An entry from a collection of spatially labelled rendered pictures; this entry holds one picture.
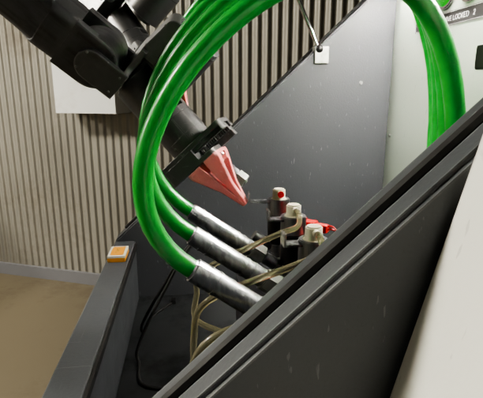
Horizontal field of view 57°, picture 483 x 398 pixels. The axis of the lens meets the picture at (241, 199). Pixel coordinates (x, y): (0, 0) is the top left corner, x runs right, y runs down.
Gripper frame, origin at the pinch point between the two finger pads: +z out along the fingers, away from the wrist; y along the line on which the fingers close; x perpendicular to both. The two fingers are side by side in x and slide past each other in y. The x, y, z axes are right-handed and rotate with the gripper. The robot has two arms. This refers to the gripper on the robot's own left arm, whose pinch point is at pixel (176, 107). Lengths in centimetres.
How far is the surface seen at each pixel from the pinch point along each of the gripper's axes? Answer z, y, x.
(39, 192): -138, 120, 175
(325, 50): -4.6, 28.4, -18.3
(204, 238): 25.6, -17.7, -3.8
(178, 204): 19.0, -13.5, -0.6
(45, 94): -172, 110, 123
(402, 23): 0.0, 33.8, -30.8
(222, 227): 22.9, -10.0, -1.5
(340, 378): 40.3, -26.8, -12.4
